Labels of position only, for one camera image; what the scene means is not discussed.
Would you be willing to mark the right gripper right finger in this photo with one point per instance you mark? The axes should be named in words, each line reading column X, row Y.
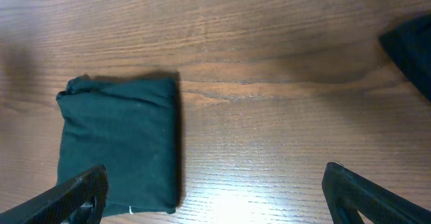
column 349, row 197

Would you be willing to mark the dark teal t-shirt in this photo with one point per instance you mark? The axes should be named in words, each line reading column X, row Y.
column 130, row 128

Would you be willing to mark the black garment under blue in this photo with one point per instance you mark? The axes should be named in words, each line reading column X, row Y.
column 408, row 46

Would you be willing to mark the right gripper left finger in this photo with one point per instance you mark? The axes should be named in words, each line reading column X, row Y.
column 81, row 199

